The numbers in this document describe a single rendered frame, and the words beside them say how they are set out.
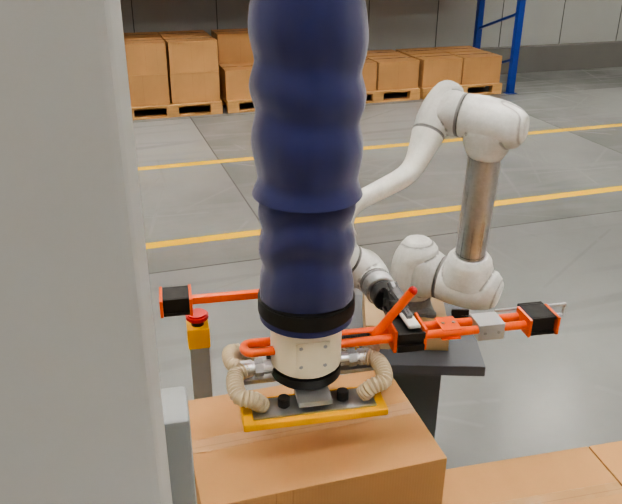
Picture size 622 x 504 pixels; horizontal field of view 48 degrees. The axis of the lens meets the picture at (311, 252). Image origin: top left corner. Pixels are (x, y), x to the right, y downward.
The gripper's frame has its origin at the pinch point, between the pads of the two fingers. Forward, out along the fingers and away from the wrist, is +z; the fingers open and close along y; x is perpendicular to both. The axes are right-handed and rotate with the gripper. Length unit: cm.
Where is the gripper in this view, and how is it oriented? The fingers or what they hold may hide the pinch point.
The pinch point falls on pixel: (409, 330)
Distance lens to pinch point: 175.7
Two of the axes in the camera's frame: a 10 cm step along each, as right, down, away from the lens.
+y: -0.1, 9.0, 4.3
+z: 2.4, 4.2, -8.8
